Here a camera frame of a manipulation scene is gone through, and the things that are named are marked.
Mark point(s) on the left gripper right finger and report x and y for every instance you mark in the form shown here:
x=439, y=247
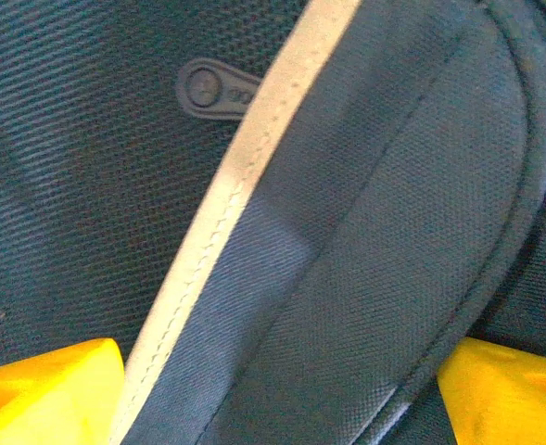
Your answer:
x=509, y=403

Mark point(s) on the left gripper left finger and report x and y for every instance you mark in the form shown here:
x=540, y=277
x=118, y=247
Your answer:
x=36, y=398

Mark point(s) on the navy blue student backpack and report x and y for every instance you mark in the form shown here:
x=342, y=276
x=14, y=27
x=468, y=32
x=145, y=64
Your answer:
x=300, y=208

